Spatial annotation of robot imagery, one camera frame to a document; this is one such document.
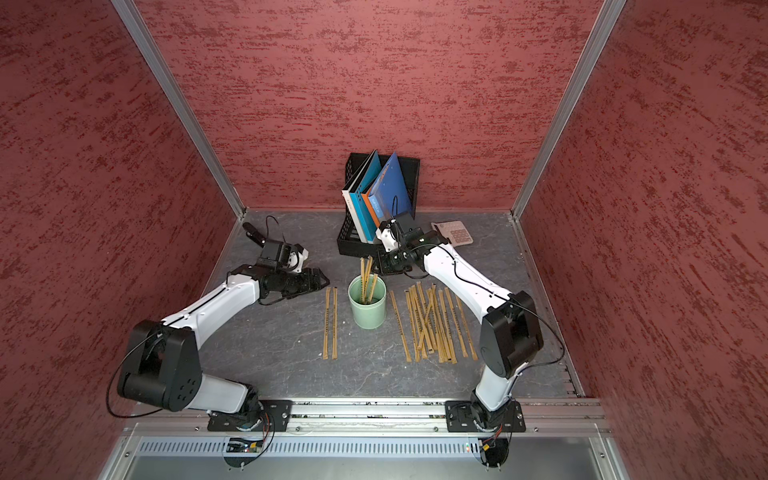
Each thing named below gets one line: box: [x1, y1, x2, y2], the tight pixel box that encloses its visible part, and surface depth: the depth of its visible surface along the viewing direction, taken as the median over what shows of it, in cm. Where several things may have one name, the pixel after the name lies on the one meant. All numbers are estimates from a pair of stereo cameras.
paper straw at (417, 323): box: [410, 286, 426, 361], surface depth 93 cm
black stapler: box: [242, 222, 266, 248], surface depth 112 cm
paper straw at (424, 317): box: [416, 282, 434, 353], surface depth 92 cm
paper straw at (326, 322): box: [323, 287, 331, 357], surface depth 91 cm
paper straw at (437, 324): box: [431, 285, 444, 363], surface depth 91 cm
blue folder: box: [367, 151, 413, 220], surface depth 92 cm
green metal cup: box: [347, 274, 387, 330], surface depth 87 cm
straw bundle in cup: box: [360, 255, 378, 305], surface depth 86 cm
